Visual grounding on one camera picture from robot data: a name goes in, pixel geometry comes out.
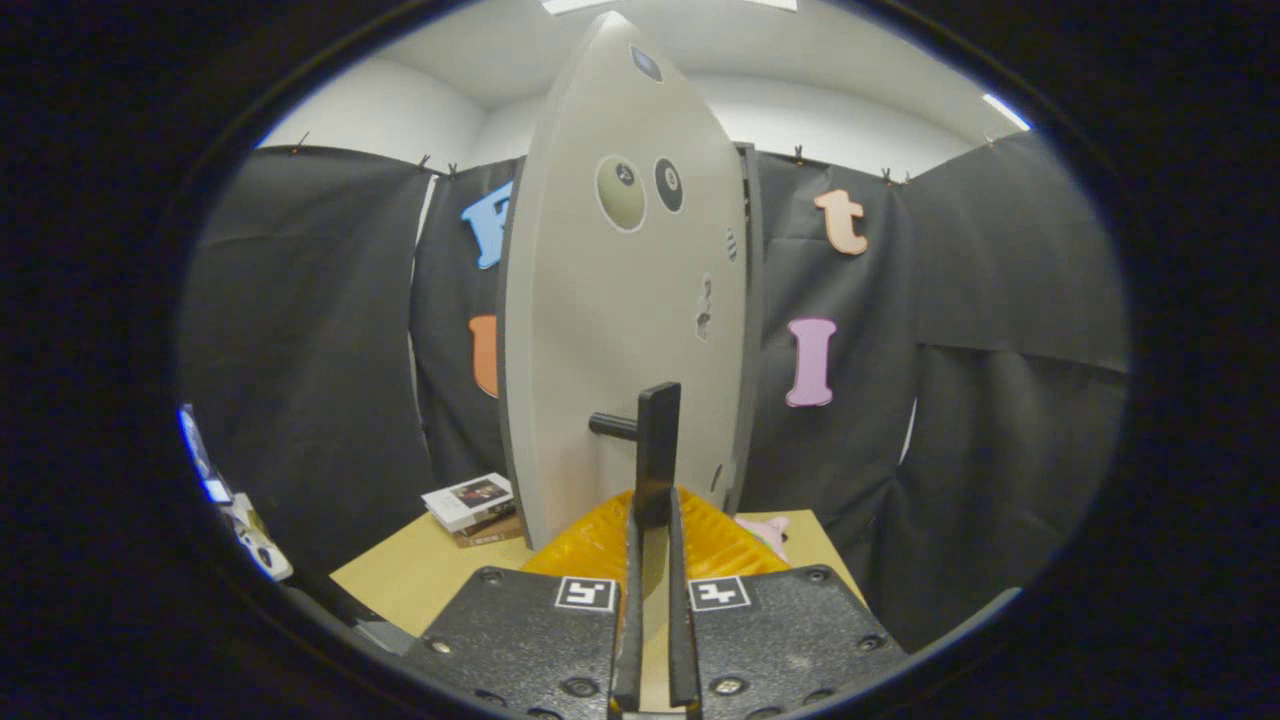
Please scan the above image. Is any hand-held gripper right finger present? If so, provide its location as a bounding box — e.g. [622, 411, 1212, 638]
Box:
[668, 487, 911, 720]

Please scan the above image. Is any black backdrop cloth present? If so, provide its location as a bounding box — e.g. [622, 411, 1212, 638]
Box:
[178, 130, 1131, 656]

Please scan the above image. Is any white cover book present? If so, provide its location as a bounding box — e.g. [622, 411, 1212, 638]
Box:
[422, 473, 516, 533]

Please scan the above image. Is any white cluttered device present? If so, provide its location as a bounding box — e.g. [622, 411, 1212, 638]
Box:
[222, 492, 294, 583]

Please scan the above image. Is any pink and green plush toy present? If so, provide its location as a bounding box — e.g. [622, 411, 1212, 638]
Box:
[735, 513, 791, 563]

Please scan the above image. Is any black cabinet door handle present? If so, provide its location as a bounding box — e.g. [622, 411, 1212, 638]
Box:
[588, 382, 683, 531]

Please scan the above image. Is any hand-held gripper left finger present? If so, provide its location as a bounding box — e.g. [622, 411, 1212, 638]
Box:
[400, 487, 646, 720]

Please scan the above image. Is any long ceiling light panel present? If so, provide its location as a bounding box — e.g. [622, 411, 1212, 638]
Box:
[540, 0, 801, 16]

